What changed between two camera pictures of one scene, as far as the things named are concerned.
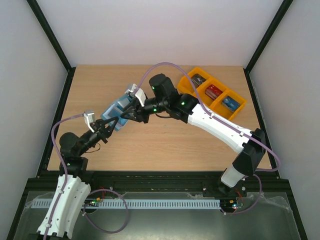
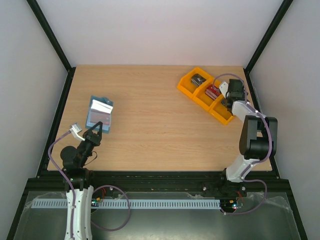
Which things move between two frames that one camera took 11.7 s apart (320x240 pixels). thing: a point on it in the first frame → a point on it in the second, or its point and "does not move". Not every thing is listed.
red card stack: (213, 91) does not move
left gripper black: (101, 130) → (93, 137)
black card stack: (197, 79) does not move
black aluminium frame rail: (256, 182) does not move
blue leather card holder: (115, 111) → (100, 110)
